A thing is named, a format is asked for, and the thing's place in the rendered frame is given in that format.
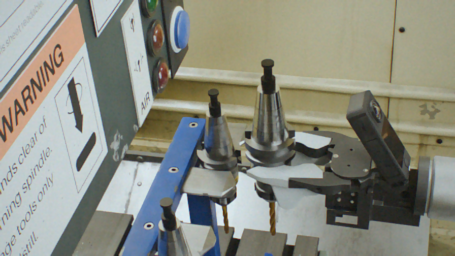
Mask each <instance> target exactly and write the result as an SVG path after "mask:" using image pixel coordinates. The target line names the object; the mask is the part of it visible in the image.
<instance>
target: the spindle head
mask: <svg viewBox="0 0 455 256"><path fill-rule="evenodd" d="M133 1H134V0H123V1H122V3H121V4H120V6H119V7H118V9H117V10H116V11H115V13H114V14H113V16H112V17H111V19H110V20H109V22H108V23H107V24H106V26H105V27H104V29H103V30H102V32H101V33H100V35H99V36H98V37H95V34H94V29H93V23H92V18H91V13H90V8H89V3H88V0H73V1H72V2H71V3H70V5H69V6H68V7H67V8H66V10H65V11H64V12H63V13H62V15H61V16H60V17H59V19H58V20H57V21H56V22H55V24H54V25H53V26H52V27H51V28H50V30H49V31H48V32H47V33H46V35H45V36H44V37H43V39H42V40H41V41H40V43H39V44H38V45H37V46H36V48H35V49H34V50H33V51H32V53H31V54H30V55H29V57H28V58H27V59H26V60H25V62H24V63H23V64H22V65H21V67H20V68H19V69H18V70H17V72H16V73H15V74H14V75H13V77H12V78H11V79H10V80H9V82H8V83H7V84H6V85H5V87H4V88H3V89H2V90H1V92H0V100H1V99H2V98H3V96H4V95H5V94H6V93H7V91H8V90H9V89H10V87H11V86H12V85H13V84H14V82H15V81H16V80H17V79H18V77H19V76H20V75H21V73H22V72H23V71H24V70H25V68H26V67H27V66H28V64H29V63H30V62H31V61H32V59H33V58H34V57H35V56H36V54H37V53H38V52H39V51H40V49H41V48H42V47H43V45H44V44H45V43H46V42H47V40H48V39H49V38H50V37H51V35H52V34H53V33H54V31H55V30H56V29H57V28H58V26H59V25H60V24H61V22H62V21H63V20H64V19H65V17H66V16H67V15H68V14H69V12H70V11H71V9H72V8H73V7H74V6H75V4H77V5H78V10H79V14H80V19H81V24H82V29H83V34H84V39H85V44H86V49H87V54H88V58H89V63H90V68H91V73H92V78H93V83H94V88H95V93H96V98H97V103H98V106H99V111H100V116H101V121H102V125H103V130H104V135H105V140H106V145H107V150H108V152H107V154H106V156H105V157H104V159H103V161H102V163H101V165H100V166H99V168H98V170H97V172H96V174H95V175H94V177H93V179H92V181H91V183H90V184H89V186H88V188H87V190H86V192H85V193H84V195H83V197H82V199H81V201H80V202H79V204H78V206H77V208H76V210H75V212H74V213H73V215H72V217H71V219H70V221H69V222H68V224H67V226H66V228H65V230H64V231H63V233H62V235H61V237H60V239H59V240H58V242H57V244H56V246H55V248H54V249H53V251H52V253H51V255H50V256H72V255H73V253H74V251H75V249H76V247H77V245H78V243H79V242H80V240H81V238H82V236H83V234H84V232H85V230H86V228H87V226H88V224H89V223H90V221H91V219H92V217H93V215H94V213H95V211H96V209H97V207H98V205H99V203H100V202H101V200H102V198H103V196H104V194H105V192H106V190H107V188H108V186H109V184H110V182H111V181H112V179H113V177H114V175H115V173H116V171H117V169H118V167H119V165H120V163H121V162H122V160H123V158H124V156H125V154H126V152H127V150H128V148H129V146H130V144H131V142H132V141H133V139H134V137H135V135H136V133H137V131H138V129H139V125H138V119H137V113H136V108H135V101H134V95H133V90H132V84H131V78H130V74H129V68H128V62H127V56H126V50H125V44H124V38H123V32H122V27H121V19H122V18H123V16H124V15H125V13H126V12H127V10H128V9H129V7H130V6H131V4H132V3H133ZM138 4H139V11H140V17H141V24H142V31H143V37H144V44H145V50H146V57H147V63H148V71H149V77H150V84H151V90H152V97H153V100H154V99H155V97H156V95H157V92H156V91H155V90H154V87H153V81H152V75H153V68H154V64H155V62H156V60H157V59H158V58H159V57H164V58H165V59H166V61H167V63H168V69H169V70H170V65H169V58H168V50H167V43H166V35H165V27H164V20H163V12H162V7H161V0H158V5H157V9H156V12H155V14H154V16H153V17H152V18H146V17H145V16H144V14H143V12H142V8H141V0H138ZM153 19H158V20H159V21H160V22H161V23H162V27H163V31H164V43H163V45H162V49H161V52H160V54H159V55H158V56H157V57H152V56H151V55H150V54H149V52H148V48H147V32H148V27H149V24H150V22H151V21H152V20H153Z"/></svg>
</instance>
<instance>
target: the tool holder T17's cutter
mask: <svg viewBox="0 0 455 256"><path fill-rule="evenodd" d="M269 208H270V210H269V216H270V221H269V222H270V234H271V235H272V236H275V235H276V227H275V226H276V218H275V216H276V211H275V202H274V203H269Z"/></svg>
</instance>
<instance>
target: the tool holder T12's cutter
mask: <svg viewBox="0 0 455 256"><path fill-rule="evenodd" d="M222 215H223V223H224V231H225V233H226V234H228V233H229V231H230V229H229V219H228V207H227V206H222Z"/></svg>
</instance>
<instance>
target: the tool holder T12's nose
mask: <svg viewBox="0 0 455 256"><path fill-rule="evenodd" d="M209 198H210V200H212V201H213V202H214V203H216V204H218V205H219V206H227V205H229V204H230V203H231V202H232V201H234V200H235V199H236V198H237V187H236V186H235V187H234V189H233V190H231V191H230V192H229V193H227V194H226V195H225V196H223V197H222V198H218V197H209Z"/></svg>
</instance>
